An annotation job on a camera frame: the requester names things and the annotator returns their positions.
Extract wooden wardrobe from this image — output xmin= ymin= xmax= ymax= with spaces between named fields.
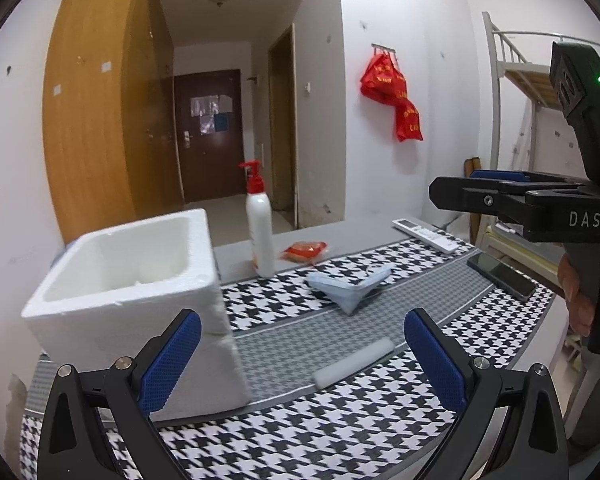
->
xmin=42 ymin=0 xmax=186 ymax=246

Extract wooden side door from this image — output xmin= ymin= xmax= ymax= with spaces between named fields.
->
xmin=267 ymin=24 xmax=298 ymax=231

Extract white foam box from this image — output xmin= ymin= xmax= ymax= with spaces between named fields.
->
xmin=21 ymin=208 xmax=251 ymax=423

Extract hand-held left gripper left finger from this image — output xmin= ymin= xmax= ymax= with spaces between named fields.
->
xmin=37 ymin=308 xmax=203 ymax=480

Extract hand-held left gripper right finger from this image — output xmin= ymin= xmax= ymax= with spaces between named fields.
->
xmin=403 ymin=308 xmax=571 ymax=480

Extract red snack packet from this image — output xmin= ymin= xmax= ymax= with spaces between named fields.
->
xmin=280 ymin=241 xmax=329 ymax=264

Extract red plastic bags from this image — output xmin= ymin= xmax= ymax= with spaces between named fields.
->
xmin=359 ymin=52 xmax=424 ymax=142

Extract white remote control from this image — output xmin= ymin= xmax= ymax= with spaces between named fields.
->
xmin=392 ymin=217 xmax=460 ymax=254

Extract white foam strip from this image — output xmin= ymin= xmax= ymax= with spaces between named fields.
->
xmin=313 ymin=338 xmax=396 ymax=389

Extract houndstooth table cloth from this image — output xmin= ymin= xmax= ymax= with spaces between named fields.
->
xmin=20 ymin=237 xmax=556 ymax=480

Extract dark brown entrance door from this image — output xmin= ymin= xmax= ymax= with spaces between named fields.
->
xmin=174 ymin=69 xmax=245 ymax=205

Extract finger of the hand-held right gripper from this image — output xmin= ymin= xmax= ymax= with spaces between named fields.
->
xmin=428 ymin=176 xmax=576 ymax=223
xmin=469 ymin=169 xmax=588 ymax=184

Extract person's right hand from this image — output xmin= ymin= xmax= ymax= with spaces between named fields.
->
xmin=557 ymin=255 xmax=594 ymax=336

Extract white metal bunk bed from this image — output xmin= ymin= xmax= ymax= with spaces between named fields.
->
xmin=482 ymin=11 xmax=600 ymax=286

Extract white bottle with red pump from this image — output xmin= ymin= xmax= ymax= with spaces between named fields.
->
xmin=238 ymin=160 xmax=277 ymax=278

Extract black smartphone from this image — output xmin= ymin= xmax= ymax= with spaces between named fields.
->
xmin=466 ymin=251 xmax=537 ymax=302

